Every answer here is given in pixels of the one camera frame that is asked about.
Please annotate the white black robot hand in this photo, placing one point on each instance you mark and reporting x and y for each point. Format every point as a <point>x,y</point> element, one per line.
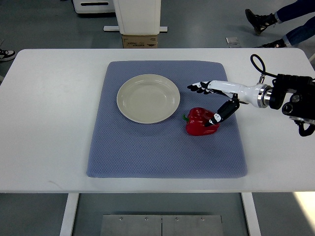
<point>237,93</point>

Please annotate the red bell pepper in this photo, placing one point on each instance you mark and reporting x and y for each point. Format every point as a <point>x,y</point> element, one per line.
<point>196,120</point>

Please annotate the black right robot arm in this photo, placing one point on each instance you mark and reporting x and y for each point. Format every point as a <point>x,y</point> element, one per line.
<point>294,95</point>

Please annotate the cream round plate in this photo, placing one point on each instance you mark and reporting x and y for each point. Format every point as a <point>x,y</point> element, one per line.
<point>148,98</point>

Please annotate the grey metal floor plate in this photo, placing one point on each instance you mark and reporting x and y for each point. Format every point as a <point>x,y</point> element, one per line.
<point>161,225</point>

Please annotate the black boot lower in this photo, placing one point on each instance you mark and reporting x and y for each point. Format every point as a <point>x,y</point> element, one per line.
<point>275,44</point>

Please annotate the black boot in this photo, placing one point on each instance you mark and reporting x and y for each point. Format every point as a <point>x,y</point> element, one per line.
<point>260,22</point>
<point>275,44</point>

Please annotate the small grey floor tile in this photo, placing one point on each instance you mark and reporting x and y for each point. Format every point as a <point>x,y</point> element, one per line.
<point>232,41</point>

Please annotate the black boot upper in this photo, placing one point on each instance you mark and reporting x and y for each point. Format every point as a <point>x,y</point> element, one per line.
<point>260,22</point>

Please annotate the blue jeans leg lower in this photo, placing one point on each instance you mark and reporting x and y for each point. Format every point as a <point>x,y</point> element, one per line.
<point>300,33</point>

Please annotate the blue jeans leg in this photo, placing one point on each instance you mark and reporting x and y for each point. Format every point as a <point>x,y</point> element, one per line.
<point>300,33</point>
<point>297,9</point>

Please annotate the blue jeans leg upper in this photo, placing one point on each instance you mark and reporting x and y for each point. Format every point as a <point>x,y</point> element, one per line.
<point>297,9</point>

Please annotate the white right table leg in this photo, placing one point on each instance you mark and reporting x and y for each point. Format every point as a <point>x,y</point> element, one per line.
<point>250,214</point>

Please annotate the white table leg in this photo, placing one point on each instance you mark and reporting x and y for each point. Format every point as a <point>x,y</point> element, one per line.
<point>250,214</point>
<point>69,214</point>

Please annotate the cardboard box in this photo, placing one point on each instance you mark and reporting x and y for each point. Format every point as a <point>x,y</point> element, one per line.
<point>139,41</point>

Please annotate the blue textured mat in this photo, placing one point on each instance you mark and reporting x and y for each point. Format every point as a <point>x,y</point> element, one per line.
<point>121,148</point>

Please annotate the white cabinet with slot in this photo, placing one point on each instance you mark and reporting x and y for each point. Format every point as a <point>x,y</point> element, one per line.
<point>93,6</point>

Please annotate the white left table leg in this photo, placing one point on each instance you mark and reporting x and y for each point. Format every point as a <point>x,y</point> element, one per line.
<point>69,214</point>

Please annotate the black white sneaker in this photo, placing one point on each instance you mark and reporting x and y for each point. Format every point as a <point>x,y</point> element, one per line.
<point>7,55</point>

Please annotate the white pedestal column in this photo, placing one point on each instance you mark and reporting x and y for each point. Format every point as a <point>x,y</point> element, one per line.
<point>137,17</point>

